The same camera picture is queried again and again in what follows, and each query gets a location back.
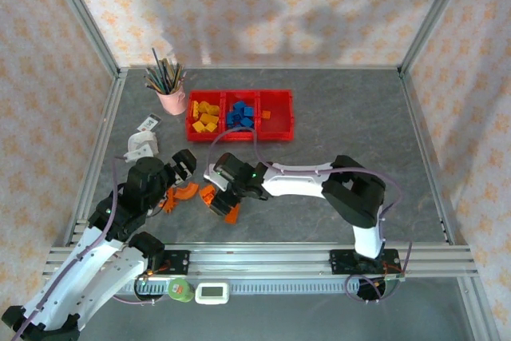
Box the orange lego arch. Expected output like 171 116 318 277
199 184 216 205
175 182 200 201

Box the white rounded timer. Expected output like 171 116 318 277
126 131 160 155

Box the small printed card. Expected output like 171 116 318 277
138 113 161 133

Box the pink pencil cup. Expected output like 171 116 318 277
155 81 188 117

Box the red three-compartment tray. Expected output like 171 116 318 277
185 89 296 142

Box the wide aluminium base extrusion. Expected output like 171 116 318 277
43 242 479 279

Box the white digital display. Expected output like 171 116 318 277
194 281 231 305

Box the long dark pencil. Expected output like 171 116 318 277
150 47 171 93

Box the green tape roll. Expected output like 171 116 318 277
167 278 196 303

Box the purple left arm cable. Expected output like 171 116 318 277
11 155 168 338

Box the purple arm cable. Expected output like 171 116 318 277
207 126 414 303
11 155 168 338

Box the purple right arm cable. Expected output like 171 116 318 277
207 126 414 303

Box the aluminium frame rail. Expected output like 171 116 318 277
398 69 458 246
63 69 129 247

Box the slotted grey cable duct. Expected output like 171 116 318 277
119 279 400 295

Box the short aluminium frame post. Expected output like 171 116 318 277
457 276 502 341

